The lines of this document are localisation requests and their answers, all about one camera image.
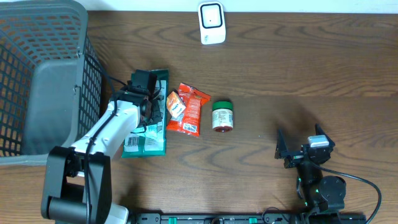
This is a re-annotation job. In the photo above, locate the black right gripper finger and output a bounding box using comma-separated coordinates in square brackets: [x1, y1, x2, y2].
[274, 129, 289, 159]
[315, 123, 335, 147]

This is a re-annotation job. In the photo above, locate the small orange box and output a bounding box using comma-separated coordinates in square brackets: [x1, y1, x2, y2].
[166, 91, 186, 118]

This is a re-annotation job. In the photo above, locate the green 3M package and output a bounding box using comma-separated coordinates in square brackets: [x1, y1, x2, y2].
[122, 69, 169, 158]

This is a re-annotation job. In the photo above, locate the red snack packet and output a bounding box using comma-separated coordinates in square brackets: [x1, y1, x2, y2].
[166, 83, 211, 137]

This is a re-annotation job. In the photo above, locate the green lid jar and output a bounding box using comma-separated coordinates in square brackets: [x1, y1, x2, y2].
[212, 101, 234, 133]

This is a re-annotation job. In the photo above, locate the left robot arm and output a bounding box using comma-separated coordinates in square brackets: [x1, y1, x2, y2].
[40, 70, 161, 223]

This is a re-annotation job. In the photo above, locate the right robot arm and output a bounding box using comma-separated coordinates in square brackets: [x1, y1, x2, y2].
[274, 124, 346, 223]

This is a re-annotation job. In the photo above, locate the white barcode scanner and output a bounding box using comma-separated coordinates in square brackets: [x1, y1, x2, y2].
[198, 1, 226, 45]

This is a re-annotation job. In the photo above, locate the grey plastic mesh basket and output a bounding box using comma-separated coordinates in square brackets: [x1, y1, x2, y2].
[1, 1, 102, 166]

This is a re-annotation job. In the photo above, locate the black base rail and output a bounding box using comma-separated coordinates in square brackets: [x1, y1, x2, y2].
[127, 212, 368, 224]

